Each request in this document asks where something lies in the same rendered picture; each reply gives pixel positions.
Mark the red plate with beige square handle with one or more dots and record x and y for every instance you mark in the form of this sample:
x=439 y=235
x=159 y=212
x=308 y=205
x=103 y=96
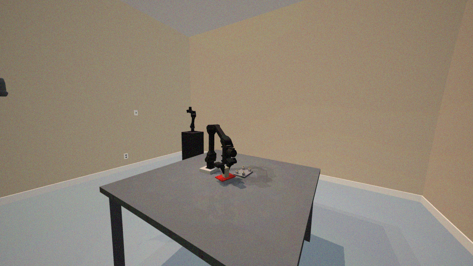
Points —
x=226 y=175

